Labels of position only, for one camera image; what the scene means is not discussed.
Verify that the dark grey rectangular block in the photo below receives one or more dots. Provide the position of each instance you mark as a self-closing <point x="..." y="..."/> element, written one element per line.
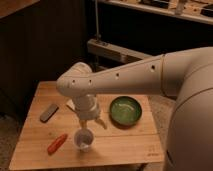
<point x="48" y="113"/>

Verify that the wooden table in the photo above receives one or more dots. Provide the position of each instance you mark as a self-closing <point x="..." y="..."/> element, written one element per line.
<point x="111" y="146"/>

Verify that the white rectangular sponge block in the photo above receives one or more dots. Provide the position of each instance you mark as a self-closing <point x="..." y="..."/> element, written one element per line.
<point x="70" y="104"/>

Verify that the background shelf with items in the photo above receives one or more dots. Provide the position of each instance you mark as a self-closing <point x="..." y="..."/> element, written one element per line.
<point x="191" y="10"/>

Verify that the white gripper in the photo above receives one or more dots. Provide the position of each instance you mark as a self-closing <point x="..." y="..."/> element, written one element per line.
<point x="90" y="114"/>

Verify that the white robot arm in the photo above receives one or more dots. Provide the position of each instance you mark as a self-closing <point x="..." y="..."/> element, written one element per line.
<point x="186" y="75"/>

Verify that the green ceramic bowl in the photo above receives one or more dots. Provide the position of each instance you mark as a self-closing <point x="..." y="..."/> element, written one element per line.
<point x="125" y="111"/>

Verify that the orange carrot toy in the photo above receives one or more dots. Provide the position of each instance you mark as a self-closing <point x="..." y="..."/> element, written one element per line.
<point x="56" y="144"/>

